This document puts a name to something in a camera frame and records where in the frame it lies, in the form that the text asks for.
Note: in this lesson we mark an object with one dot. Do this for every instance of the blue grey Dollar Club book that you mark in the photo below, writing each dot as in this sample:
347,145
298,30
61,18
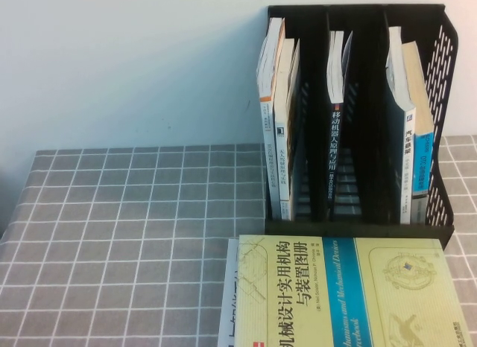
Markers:
417,86

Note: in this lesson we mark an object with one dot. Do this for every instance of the white book with orange spine band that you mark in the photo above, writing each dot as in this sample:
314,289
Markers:
266,138

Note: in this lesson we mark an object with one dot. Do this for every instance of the white spine book dark cover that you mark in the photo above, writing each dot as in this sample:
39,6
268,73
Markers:
283,157

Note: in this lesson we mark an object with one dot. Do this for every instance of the black spine robotics book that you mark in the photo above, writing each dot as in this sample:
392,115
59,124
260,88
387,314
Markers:
335,146

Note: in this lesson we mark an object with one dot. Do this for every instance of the white blue car suspension book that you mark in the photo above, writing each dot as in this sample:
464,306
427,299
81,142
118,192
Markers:
408,157

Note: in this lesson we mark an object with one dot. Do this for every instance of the black mesh book stand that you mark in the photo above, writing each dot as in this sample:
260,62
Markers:
372,64

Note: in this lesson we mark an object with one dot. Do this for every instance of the grey checked tablecloth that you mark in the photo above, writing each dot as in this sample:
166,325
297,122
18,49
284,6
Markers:
112,231

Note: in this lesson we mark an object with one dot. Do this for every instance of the yellow-green mechanisms sourcebook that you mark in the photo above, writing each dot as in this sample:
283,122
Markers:
335,287

